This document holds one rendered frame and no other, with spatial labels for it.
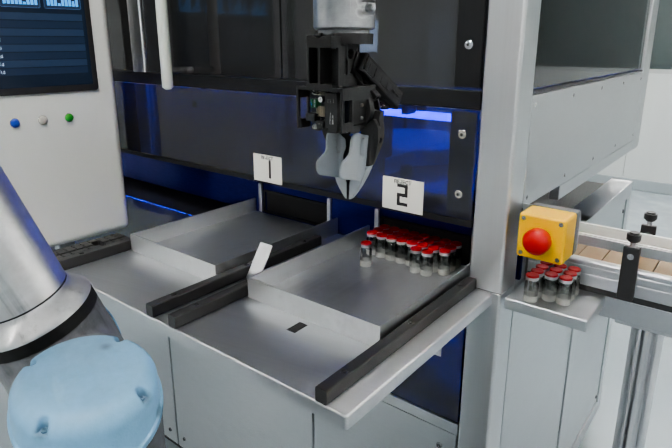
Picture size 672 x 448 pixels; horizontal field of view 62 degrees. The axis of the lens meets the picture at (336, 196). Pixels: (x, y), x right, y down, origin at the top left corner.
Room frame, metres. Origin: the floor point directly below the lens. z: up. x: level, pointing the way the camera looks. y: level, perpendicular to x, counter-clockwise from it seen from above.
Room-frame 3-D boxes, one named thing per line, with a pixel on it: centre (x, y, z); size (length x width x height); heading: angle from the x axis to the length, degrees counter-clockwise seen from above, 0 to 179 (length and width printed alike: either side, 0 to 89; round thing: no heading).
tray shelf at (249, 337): (0.94, 0.11, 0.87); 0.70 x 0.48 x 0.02; 52
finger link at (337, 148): (0.71, 0.01, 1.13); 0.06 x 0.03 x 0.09; 143
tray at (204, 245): (1.10, 0.20, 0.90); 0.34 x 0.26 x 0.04; 142
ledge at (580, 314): (0.85, -0.37, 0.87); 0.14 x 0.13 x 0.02; 142
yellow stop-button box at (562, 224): (0.82, -0.33, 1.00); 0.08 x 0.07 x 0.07; 142
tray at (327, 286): (0.89, -0.06, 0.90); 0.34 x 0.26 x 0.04; 142
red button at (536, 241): (0.79, -0.30, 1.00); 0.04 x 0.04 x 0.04; 52
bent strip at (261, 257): (0.87, 0.17, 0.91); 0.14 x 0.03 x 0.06; 142
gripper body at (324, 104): (0.70, -0.01, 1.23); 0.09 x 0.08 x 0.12; 143
